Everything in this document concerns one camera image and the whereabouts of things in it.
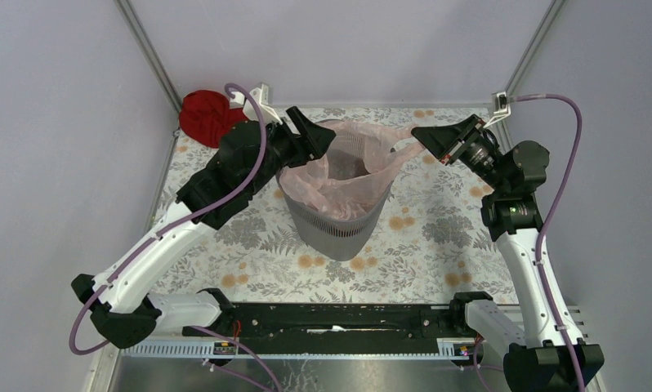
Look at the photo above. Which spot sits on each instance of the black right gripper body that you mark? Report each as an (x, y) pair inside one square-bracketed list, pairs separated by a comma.
[(478, 152)]

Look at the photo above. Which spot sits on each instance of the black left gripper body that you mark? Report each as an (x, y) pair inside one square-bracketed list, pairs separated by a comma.
[(284, 149)]

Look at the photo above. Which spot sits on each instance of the pink plastic trash bag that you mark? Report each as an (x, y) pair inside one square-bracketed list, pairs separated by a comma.
[(359, 166)]

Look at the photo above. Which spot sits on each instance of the grey slotted trash bin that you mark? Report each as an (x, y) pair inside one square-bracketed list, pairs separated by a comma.
[(336, 239)]

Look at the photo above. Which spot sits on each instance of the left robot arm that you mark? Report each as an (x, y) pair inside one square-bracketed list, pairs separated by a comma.
[(119, 300)]

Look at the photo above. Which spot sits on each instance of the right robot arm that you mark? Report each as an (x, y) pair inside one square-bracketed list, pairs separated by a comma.
[(548, 352)]

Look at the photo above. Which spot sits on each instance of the red crumpled cloth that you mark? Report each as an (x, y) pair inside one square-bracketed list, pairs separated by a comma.
[(206, 116)]

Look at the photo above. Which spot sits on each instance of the floral patterned table mat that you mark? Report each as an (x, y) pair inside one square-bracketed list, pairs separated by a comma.
[(429, 243)]

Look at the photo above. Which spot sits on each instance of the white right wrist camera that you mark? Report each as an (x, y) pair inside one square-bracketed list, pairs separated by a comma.
[(501, 108)]

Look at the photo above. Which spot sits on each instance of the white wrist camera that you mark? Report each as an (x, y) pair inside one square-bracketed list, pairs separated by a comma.
[(501, 108), (261, 95)]

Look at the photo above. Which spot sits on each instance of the aluminium frame post right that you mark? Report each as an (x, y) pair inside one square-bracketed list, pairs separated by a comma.
[(549, 18)]

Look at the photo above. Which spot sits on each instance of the aluminium frame post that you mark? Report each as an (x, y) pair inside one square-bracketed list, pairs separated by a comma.
[(549, 18), (143, 41)]

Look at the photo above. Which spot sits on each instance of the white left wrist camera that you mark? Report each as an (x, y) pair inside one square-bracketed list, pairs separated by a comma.
[(261, 95)]

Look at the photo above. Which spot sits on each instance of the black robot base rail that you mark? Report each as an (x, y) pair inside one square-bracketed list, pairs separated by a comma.
[(270, 321)]

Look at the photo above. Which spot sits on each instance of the aluminium frame post left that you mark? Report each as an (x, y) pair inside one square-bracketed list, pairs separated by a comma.
[(143, 41)]

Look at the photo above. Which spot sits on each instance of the white slotted cable duct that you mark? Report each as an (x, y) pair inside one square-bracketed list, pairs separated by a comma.
[(311, 347)]

